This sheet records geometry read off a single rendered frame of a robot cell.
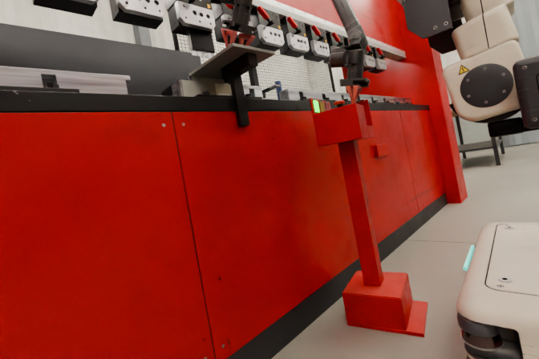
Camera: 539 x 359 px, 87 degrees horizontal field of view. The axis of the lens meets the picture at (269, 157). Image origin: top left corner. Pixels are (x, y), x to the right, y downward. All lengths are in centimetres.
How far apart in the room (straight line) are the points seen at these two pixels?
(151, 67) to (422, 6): 124
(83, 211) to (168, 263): 25
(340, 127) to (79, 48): 117
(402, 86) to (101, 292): 273
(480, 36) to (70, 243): 105
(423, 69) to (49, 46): 263
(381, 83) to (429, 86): 43
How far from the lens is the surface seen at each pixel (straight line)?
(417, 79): 294
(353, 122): 102
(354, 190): 111
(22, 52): 153
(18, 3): 587
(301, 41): 162
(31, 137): 77
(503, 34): 91
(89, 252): 78
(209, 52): 121
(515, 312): 80
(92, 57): 158
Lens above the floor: 64
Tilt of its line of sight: 1 degrees up
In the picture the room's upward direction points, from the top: 10 degrees counter-clockwise
